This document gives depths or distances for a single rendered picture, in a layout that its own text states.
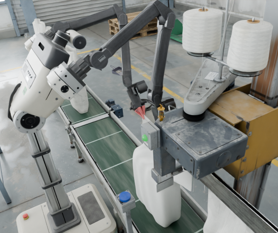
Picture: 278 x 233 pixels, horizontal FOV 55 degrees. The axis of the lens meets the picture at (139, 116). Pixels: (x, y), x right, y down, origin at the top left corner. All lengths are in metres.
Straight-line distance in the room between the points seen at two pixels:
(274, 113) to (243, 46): 0.35
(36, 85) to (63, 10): 7.28
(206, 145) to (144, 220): 1.07
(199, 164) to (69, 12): 7.94
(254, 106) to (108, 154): 1.52
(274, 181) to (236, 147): 1.86
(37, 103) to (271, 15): 1.10
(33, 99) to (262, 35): 1.02
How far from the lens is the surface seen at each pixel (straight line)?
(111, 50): 1.22
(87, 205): 2.22
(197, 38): 1.17
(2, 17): 8.39
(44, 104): 1.41
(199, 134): 1.01
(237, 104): 1.22
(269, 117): 1.21
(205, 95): 1.09
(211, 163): 0.96
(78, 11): 8.69
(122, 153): 2.41
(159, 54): 1.31
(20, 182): 3.02
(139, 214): 1.95
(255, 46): 1.01
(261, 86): 1.28
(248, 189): 1.62
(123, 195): 1.44
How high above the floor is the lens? 1.94
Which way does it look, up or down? 33 degrees down
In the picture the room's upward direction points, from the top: 5 degrees counter-clockwise
